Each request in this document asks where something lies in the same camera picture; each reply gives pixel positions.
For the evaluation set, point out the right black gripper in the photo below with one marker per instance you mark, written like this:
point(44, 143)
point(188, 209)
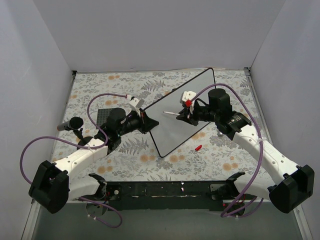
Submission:
point(191, 115)

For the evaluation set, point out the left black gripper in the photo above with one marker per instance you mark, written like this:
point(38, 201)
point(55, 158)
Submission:
point(144, 121)

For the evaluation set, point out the white marker pen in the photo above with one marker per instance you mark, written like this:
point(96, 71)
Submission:
point(171, 113)

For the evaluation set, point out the white board with black frame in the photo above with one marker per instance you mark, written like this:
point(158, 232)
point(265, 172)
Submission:
point(171, 133)

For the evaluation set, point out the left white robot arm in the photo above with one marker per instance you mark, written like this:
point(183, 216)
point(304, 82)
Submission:
point(56, 183)

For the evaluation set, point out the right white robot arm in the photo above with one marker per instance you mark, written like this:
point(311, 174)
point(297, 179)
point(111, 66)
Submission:
point(276, 178)

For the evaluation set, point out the dark grey studded baseplate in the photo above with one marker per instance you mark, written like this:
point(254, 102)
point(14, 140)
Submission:
point(103, 119)

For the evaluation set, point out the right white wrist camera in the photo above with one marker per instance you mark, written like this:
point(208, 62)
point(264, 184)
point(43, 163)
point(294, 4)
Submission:
point(187, 100)

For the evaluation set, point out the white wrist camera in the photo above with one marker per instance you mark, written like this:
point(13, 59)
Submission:
point(135, 103)
point(187, 100)

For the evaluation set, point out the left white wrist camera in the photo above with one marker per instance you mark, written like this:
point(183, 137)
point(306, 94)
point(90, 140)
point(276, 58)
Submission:
point(135, 103)

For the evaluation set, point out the black microphone with red ring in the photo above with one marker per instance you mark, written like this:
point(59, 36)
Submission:
point(74, 123)

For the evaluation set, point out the black front mounting rail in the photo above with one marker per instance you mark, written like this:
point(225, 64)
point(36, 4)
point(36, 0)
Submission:
point(167, 195)

